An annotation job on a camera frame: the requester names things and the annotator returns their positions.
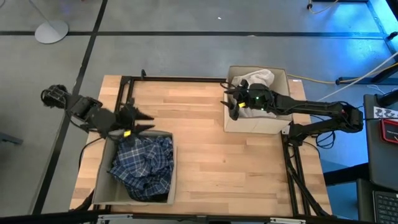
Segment black floor stand bar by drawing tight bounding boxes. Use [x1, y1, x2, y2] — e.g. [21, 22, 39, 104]
[335, 62, 398, 85]

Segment grey chair leg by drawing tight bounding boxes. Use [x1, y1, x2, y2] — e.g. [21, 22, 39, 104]
[0, 132, 24, 146]

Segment black side desk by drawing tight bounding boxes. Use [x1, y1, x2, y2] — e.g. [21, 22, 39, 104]
[363, 93, 398, 191]

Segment white label strip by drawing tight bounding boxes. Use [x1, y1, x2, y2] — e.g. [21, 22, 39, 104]
[269, 217, 307, 224]

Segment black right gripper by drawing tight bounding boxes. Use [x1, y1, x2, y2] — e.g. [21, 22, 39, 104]
[220, 79, 277, 121]

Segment red-edged black device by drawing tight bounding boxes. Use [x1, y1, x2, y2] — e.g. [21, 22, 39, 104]
[378, 118, 398, 144]

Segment grey round floor stand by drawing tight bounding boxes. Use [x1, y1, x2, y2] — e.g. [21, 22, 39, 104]
[27, 0, 69, 44]

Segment black-white marker tag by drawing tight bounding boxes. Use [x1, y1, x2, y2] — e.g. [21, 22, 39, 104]
[373, 105, 398, 120]

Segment blue plaid shirt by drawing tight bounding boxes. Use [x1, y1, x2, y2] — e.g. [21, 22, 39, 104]
[108, 135, 175, 202]

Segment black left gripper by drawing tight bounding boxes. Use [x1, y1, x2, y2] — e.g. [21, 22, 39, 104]
[116, 98, 155, 147]

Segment yellow floor cable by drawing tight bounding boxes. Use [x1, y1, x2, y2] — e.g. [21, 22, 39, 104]
[286, 61, 398, 85]

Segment blue-lit metal beam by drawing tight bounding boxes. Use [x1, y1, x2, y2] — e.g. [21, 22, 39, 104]
[366, 0, 398, 54]

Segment black cable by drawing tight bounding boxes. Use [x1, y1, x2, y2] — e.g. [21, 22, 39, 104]
[77, 136, 105, 170]

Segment black laptop keyboard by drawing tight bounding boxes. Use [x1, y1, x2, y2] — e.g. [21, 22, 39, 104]
[356, 177, 398, 224]

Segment blue cable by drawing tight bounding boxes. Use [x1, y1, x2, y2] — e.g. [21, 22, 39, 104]
[314, 130, 336, 149]

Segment beige fabric storage bin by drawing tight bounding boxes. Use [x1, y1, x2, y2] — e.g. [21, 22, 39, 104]
[91, 129, 177, 206]
[223, 65, 294, 135]

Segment white garment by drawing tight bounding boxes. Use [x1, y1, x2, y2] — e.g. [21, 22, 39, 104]
[231, 68, 277, 119]

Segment black floor beam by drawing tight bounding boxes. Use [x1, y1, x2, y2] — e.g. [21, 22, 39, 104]
[323, 161, 369, 187]

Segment white floor cable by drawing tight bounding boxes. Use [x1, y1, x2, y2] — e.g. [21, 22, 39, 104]
[313, 51, 398, 101]

